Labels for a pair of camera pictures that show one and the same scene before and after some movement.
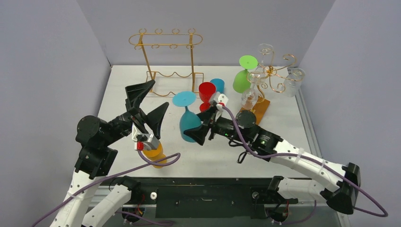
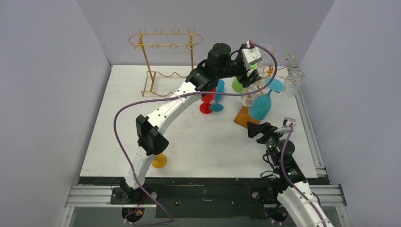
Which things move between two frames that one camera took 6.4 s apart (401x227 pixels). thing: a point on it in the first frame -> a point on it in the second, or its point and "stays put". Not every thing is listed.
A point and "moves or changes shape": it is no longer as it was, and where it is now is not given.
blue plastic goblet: x=188 y=119 -> x=260 y=107
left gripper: x=135 y=94 -> x=245 y=80
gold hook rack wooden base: x=258 y=109 moves or changes shape
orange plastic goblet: x=155 y=155 stays put
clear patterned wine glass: x=292 y=82 stays put
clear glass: x=249 y=96 stays put
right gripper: x=207 y=121 -> x=265 y=131
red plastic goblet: x=206 y=90 stays put
